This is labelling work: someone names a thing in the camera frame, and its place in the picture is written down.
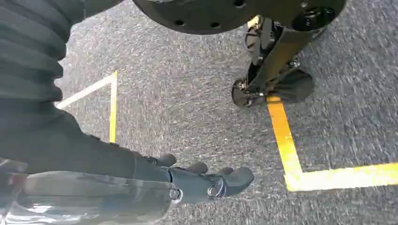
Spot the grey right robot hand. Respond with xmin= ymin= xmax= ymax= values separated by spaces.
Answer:
xmin=0 ymin=104 xmax=255 ymax=225

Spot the thin yellow floor tape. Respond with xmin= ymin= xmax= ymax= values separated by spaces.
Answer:
xmin=56 ymin=70 xmax=118 ymax=144

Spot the ribbed grey right arm sleeve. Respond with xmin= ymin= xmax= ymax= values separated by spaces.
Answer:
xmin=0 ymin=0 xmax=125 ymax=109

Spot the wide yellow floor tape corner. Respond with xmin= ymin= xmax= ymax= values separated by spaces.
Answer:
xmin=267 ymin=95 xmax=398 ymax=193

